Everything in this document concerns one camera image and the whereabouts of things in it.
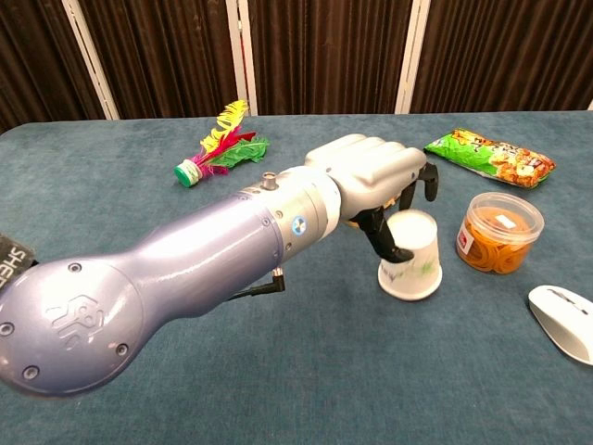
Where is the black arm connector cable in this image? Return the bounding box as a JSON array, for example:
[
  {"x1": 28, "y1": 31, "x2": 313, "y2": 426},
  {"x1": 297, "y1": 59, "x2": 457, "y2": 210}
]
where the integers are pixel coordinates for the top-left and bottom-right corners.
[{"x1": 229, "y1": 267, "x2": 287, "y2": 302}]

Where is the white computer mouse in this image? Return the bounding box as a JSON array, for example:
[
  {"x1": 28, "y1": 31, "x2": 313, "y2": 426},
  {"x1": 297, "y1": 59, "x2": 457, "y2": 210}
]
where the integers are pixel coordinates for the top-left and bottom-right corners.
[{"x1": 527, "y1": 285, "x2": 593, "y2": 366}]

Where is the colourful feather shuttlecock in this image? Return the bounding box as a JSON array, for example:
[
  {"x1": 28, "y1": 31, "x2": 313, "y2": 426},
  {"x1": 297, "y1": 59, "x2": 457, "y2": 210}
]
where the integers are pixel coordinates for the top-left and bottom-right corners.
[{"x1": 172, "y1": 98, "x2": 271, "y2": 189}]

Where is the brown white-framed screen panel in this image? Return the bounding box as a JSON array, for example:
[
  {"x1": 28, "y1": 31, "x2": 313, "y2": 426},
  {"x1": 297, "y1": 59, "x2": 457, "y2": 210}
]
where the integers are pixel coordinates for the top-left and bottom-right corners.
[
  {"x1": 0, "y1": 0, "x2": 120, "y2": 135},
  {"x1": 396, "y1": 0, "x2": 593, "y2": 115},
  {"x1": 226, "y1": 0, "x2": 432, "y2": 117},
  {"x1": 62, "y1": 0, "x2": 259, "y2": 121}
]

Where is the white round container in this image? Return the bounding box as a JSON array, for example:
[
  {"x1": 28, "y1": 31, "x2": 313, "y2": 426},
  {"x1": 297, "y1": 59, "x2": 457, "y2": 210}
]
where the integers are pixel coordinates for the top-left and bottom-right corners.
[{"x1": 377, "y1": 208, "x2": 444, "y2": 302}]

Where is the left black-fingered white robot hand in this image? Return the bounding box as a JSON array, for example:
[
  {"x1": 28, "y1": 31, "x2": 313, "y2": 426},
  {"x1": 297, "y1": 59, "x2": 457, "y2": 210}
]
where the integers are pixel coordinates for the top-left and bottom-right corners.
[{"x1": 303, "y1": 133, "x2": 439, "y2": 263}]

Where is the green snack bag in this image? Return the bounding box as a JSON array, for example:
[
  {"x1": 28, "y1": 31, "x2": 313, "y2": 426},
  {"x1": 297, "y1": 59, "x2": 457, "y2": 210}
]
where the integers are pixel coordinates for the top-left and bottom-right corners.
[{"x1": 423, "y1": 128, "x2": 558, "y2": 190}]

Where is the black lettered strap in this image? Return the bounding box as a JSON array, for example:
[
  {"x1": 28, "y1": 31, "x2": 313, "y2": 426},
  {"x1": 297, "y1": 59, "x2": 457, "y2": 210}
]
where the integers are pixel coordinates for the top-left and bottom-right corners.
[{"x1": 0, "y1": 233, "x2": 39, "y2": 291}]

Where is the blue table cloth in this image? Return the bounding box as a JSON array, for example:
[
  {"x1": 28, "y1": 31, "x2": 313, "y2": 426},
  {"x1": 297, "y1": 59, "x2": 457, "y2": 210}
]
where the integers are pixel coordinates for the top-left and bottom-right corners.
[{"x1": 0, "y1": 108, "x2": 593, "y2": 445}]

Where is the clear jar of rubber bands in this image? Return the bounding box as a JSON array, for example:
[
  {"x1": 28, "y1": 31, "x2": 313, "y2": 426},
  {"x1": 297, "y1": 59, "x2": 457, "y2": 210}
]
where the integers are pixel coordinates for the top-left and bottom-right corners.
[{"x1": 455, "y1": 191, "x2": 546, "y2": 276}]

